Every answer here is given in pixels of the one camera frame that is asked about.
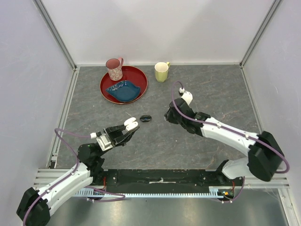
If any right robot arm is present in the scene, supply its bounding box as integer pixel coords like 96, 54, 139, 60
165, 98, 284, 186

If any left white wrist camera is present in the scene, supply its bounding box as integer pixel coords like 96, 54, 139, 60
90, 132, 113, 152

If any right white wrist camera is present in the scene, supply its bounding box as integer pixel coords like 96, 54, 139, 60
178, 88, 193, 105

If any yellow-green mug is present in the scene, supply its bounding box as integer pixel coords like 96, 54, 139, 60
154, 62, 170, 82

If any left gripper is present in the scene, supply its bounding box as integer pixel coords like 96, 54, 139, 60
97, 120, 139, 157

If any black earbud charging case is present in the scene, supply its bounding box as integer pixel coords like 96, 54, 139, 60
139, 115, 152, 122

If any blue leaf-shaped dish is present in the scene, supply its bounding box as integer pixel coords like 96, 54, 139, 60
106, 80, 141, 103

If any red round tray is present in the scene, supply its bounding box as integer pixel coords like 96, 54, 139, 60
99, 66, 148, 105

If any pink floral mug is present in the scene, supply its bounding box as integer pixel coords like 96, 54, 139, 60
106, 57, 124, 81

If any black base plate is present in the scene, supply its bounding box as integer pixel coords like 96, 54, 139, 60
92, 169, 243, 194

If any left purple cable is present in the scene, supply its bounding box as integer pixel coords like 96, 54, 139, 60
22, 128, 126, 224

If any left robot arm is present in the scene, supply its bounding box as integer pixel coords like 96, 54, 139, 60
16, 118, 139, 226

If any light blue cable duct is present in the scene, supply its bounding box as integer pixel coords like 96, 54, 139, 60
74, 187, 235, 200

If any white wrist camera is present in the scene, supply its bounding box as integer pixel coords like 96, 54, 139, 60
90, 132, 113, 152
178, 88, 193, 105

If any white earbud charging case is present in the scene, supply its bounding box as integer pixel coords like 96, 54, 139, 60
124, 117, 138, 131

